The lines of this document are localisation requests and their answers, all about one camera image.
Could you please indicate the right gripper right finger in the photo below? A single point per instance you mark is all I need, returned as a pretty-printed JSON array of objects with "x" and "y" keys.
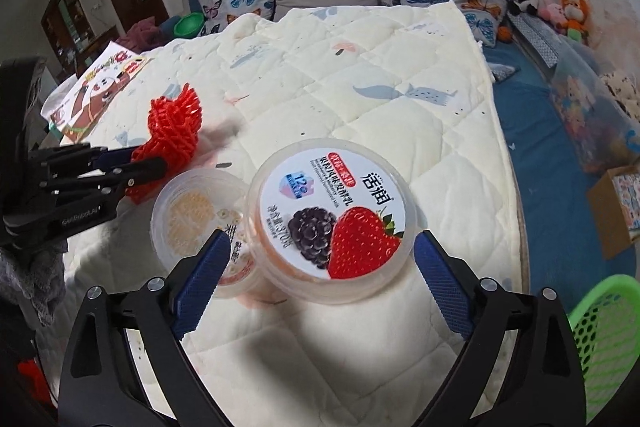
[{"x": 518, "y": 365}]

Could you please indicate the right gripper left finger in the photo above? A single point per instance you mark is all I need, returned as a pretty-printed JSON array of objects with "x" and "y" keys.
[{"x": 100, "y": 384}]

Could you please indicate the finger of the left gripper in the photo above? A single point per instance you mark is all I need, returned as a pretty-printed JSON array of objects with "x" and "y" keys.
[
  {"x": 79, "y": 158},
  {"x": 86, "y": 176}
]

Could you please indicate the clear plastic lidded cup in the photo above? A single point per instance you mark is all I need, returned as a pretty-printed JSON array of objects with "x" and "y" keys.
[{"x": 188, "y": 209}]

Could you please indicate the red spiky ball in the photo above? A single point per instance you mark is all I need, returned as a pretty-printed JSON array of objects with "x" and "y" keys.
[{"x": 173, "y": 125}]

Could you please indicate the strawberry yogurt tub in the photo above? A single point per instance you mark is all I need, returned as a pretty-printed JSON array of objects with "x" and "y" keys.
[{"x": 329, "y": 221}]

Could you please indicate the cartoon bear paper cutout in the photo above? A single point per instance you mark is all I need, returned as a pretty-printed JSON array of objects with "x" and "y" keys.
[{"x": 76, "y": 105}]

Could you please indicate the green plastic waste basket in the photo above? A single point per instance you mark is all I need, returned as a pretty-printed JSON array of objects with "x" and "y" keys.
[{"x": 605, "y": 326}]

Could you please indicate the dark display cabinet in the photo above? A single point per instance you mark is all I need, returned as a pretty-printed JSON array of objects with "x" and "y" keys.
[{"x": 68, "y": 31}]

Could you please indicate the green bowl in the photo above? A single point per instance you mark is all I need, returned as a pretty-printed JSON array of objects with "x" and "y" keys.
[{"x": 189, "y": 26}]

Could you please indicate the cardboard box with stickers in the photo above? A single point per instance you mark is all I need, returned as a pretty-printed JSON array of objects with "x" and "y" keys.
[{"x": 614, "y": 204}]

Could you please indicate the clear plastic storage bin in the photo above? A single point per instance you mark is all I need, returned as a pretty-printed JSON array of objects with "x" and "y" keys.
[{"x": 598, "y": 104}]

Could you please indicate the white quilted table cover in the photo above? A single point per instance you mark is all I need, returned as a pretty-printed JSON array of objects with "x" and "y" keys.
[{"x": 266, "y": 358}]

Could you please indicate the orange fox plush toy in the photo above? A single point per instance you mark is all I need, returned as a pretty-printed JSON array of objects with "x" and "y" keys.
[{"x": 576, "y": 13}]

